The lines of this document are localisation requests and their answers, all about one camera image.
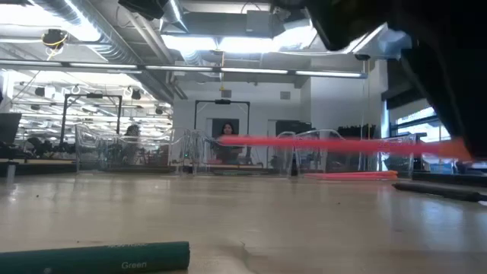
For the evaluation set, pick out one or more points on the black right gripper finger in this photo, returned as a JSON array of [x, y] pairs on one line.
[[464, 95]]

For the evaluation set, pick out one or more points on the black pen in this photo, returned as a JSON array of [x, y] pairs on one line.
[[437, 191]]

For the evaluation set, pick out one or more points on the pink pencil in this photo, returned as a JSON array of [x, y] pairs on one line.
[[342, 145], [342, 178], [361, 173], [327, 176]]

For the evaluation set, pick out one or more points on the green crayon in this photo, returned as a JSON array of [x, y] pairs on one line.
[[228, 173], [243, 173], [114, 259]]

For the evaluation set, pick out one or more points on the clear plastic bin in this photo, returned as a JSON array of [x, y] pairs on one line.
[[403, 163], [87, 152], [198, 152]]

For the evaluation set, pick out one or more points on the grey ceiling unit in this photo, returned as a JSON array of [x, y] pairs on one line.
[[258, 21]]

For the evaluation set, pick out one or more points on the black hanging coats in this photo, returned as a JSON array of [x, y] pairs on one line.
[[355, 131]]

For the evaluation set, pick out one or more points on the long ceiling light fixture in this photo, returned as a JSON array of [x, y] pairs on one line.
[[251, 71]]

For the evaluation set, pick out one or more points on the person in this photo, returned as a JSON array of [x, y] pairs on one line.
[[227, 129], [132, 131]]

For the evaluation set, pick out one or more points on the black cabinet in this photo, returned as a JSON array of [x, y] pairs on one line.
[[293, 127]]

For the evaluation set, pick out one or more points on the black monitor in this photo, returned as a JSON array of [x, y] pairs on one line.
[[9, 127]]

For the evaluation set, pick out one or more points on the silver spiral air duct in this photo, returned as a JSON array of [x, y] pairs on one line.
[[173, 15], [110, 45]]

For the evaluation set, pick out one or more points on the black dome camera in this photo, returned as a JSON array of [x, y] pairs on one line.
[[362, 57]]

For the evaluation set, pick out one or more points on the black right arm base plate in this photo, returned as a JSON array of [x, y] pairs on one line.
[[437, 177]]

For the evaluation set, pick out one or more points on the black gantry frame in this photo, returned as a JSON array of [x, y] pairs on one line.
[[93, 95], [222, 101]]

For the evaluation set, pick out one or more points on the grey wall vent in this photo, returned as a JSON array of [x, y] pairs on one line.
[[226, 93], [285, 95]]

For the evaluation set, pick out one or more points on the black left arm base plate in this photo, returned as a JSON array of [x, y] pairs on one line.
[[38, 170]]

